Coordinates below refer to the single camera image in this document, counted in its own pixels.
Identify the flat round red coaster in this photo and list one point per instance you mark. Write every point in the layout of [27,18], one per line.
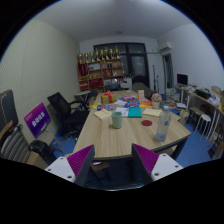
[146,123]

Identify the grey upholstered armchair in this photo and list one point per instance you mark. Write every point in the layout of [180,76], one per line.
[142,88]

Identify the clear plastic water bottle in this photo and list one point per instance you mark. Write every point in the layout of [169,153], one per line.
[163,126]

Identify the purple sign board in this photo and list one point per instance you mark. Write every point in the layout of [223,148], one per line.
[37,120]

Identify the potted pink flower bouquet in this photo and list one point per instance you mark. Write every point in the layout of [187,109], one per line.
[156,100]

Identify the wooden side desk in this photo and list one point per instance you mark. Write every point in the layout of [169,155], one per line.
[203,99]

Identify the black office chair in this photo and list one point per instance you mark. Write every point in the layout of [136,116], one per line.
[65,111]

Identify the dark glass door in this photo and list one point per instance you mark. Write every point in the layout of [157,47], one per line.
[136,65]

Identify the wooden shelf unit with trophies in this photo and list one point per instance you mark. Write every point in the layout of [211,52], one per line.
[100,71]

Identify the black computer monitor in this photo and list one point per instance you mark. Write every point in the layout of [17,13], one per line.
[182,79]

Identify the black tripod stand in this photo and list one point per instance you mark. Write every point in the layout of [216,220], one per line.
[154,78]

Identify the white round stool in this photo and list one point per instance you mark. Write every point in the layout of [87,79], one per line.
[204,118]

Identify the small round white table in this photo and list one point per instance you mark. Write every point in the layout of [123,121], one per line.
[82,93]

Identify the yellow gift box red ribbon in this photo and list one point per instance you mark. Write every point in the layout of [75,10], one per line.
[108,98]

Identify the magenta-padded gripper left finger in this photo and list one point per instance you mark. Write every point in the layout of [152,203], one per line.
[80,160]

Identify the small orange standing card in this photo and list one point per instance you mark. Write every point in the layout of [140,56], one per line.
[140,95]

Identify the white printed paper sheet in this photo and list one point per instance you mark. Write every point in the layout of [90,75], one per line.
[122,111]

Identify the teal notebook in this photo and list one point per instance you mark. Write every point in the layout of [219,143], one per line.
[135,112]

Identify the pale green cup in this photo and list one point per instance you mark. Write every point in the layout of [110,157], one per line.
[116,120]

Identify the colourful blue book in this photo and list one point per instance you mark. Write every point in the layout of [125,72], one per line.
[132,104]

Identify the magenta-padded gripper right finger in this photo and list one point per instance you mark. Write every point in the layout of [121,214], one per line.
[146,159]

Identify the white wall air conditioner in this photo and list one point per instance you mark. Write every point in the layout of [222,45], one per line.
[165,47]

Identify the black bag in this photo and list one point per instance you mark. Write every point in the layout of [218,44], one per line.
[41,150]

